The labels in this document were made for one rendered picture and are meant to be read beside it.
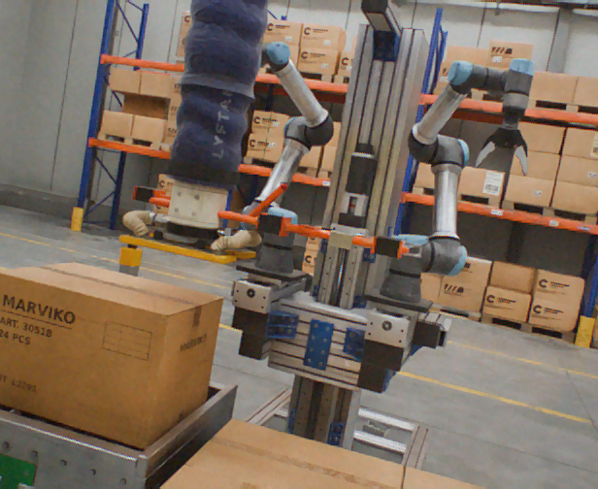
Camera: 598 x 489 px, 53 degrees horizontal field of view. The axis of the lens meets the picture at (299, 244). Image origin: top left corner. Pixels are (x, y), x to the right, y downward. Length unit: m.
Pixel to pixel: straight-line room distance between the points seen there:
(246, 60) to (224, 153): 0.28
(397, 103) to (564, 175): 6.59
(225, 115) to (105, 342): 0.74
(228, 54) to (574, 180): 7.40
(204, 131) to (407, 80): 0.91
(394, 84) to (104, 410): 1.53
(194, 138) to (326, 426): 1.24
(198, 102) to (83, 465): 1.05
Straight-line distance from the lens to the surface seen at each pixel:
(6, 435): 1.91
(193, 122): 1.82
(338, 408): 2.49
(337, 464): 1.99
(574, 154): 8.87
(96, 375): 1.88
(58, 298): 1.91
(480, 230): 10.08
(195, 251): 1.75
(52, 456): 1.84
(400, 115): 2.37
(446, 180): 2.31
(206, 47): 1.83
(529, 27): 10.55
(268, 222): 1.78
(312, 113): 2.33
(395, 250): 1.73
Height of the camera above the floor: 1.35
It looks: 5 degrees down
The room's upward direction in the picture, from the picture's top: 10 degrees clockwise
